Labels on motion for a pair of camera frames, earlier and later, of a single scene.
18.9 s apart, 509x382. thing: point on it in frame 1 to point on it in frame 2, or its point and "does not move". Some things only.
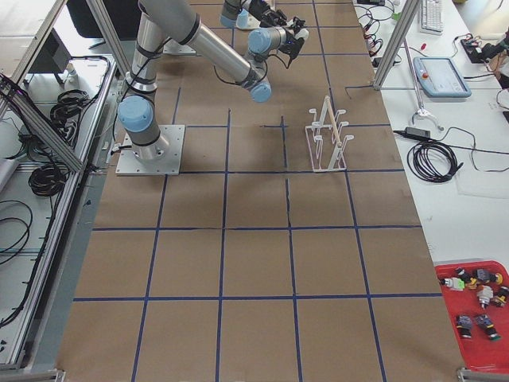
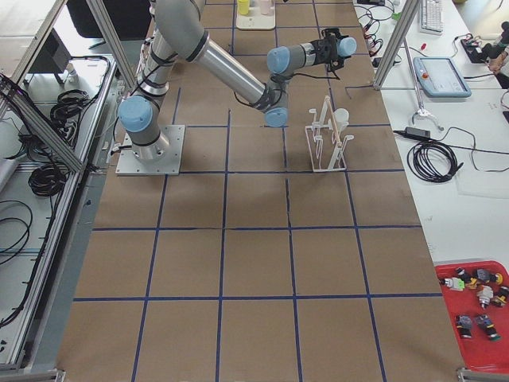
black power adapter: (416, 132) does not move
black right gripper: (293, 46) to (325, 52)
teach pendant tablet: (439, 76) does not move
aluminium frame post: (409, 13) does not move
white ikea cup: (302, 33) to (341, 116)
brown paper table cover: (295, 247) does not move
